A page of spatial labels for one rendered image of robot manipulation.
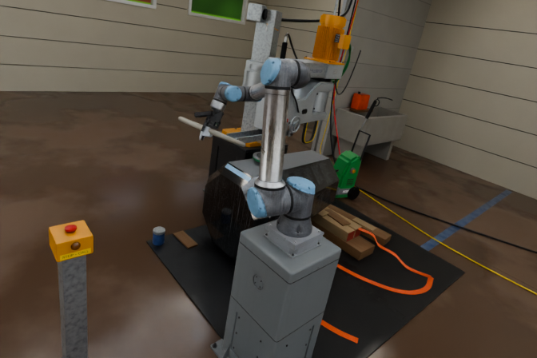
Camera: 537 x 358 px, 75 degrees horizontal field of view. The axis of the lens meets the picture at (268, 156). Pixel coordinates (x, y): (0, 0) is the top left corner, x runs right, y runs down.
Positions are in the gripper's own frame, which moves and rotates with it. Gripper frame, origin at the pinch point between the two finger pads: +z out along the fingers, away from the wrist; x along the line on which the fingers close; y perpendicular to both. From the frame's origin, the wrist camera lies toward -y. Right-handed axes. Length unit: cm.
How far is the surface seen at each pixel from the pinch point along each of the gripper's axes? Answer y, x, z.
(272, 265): 68, -44, 42
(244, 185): 33, 52, 23
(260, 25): -19, 120, -117
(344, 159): 122, 233, -37
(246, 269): 57, -28, 54
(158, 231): -21, 76, 90
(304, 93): 46, 92, -67
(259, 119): 21, 69, -29
